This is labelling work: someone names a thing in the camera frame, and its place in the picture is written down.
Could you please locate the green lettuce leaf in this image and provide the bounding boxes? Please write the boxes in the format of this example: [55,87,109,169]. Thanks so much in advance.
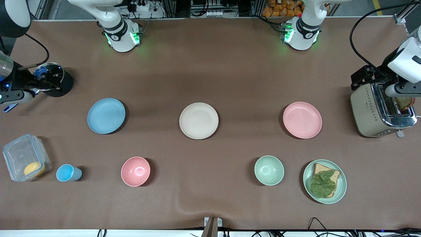
[310,170,336,198]

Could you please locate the brown table cover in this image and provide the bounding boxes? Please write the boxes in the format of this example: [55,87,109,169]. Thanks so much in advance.
[0,16,421,231]

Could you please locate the metal table edge bracket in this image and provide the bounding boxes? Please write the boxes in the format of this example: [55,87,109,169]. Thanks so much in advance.
[204,217,223,237]

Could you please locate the black round stand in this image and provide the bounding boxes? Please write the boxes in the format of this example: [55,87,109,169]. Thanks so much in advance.
[34,62,74,97]

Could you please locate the dark brown bread slice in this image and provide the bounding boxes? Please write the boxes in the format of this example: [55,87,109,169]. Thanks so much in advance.
[396,96,416,111]

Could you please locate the blue plate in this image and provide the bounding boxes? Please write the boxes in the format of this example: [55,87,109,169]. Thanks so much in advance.
[87,98,126,135]

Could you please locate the black cable bundle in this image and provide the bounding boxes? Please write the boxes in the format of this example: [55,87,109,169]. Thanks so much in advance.
[396,227,421,235]

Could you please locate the green plate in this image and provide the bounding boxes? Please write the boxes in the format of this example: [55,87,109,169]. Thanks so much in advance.
[303,159,347,204]

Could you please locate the pink bowl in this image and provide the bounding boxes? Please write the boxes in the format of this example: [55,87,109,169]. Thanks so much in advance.
[121,156,151,187]

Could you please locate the toast slice under lettuce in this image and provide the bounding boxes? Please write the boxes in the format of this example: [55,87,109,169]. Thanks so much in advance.
[311,163,341,198]

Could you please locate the beige plate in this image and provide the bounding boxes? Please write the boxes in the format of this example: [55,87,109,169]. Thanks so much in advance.
[179,102,219,140]

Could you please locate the beige chrome toaster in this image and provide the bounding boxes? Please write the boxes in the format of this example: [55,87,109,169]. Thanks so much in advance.
[350,81,418,138]

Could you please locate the aluminium frame profile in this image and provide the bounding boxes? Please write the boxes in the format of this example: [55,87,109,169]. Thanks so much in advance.
[393,0,421,25]

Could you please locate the white power strip with plugs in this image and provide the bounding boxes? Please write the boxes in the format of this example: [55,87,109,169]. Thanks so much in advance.
[127,0,152,13]

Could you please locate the black looped cable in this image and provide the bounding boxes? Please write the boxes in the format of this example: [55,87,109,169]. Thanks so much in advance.
[307,217,330,237]

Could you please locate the pink plate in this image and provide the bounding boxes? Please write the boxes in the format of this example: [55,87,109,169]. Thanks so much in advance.
[283,101,323,139]

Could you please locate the clear plastic lidded container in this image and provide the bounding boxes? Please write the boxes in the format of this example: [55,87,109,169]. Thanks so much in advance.
[3,134,52,182]

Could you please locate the green bowl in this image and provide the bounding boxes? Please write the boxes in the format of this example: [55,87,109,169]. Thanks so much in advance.
[254,155,285,186]

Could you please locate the yellow round food piece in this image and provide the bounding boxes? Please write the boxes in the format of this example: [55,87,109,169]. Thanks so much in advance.
[24,161,46,178]

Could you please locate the blue cup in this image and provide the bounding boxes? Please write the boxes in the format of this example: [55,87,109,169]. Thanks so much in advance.
[56,164,83,182]

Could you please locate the orange snack packets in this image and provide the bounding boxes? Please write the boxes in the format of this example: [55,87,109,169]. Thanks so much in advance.
[262,0,303,17]

